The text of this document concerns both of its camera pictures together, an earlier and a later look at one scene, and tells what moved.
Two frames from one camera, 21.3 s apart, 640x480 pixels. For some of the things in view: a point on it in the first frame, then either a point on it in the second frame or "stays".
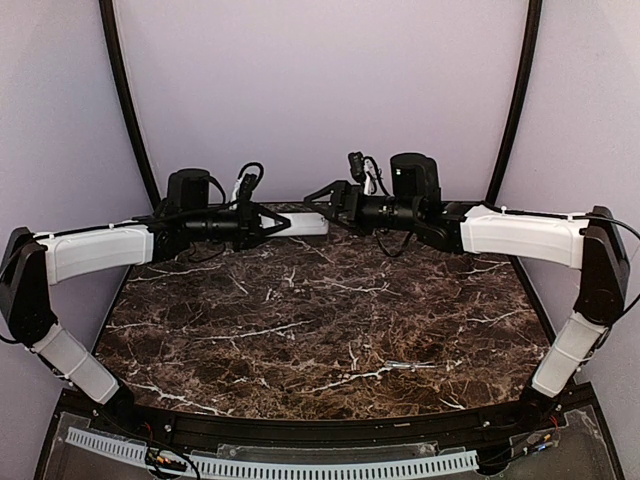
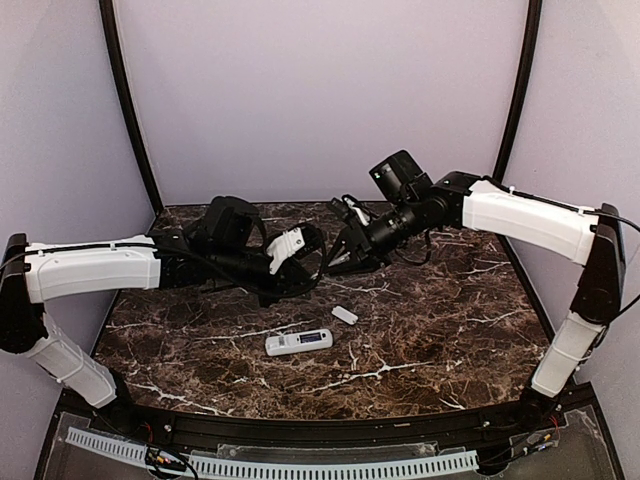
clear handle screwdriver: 409,364 to 344,258
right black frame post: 520,101 stays
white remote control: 303,224 to 285,343
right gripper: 350,204 to 356,245
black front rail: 198,427 stays
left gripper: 248,225 to 295,273
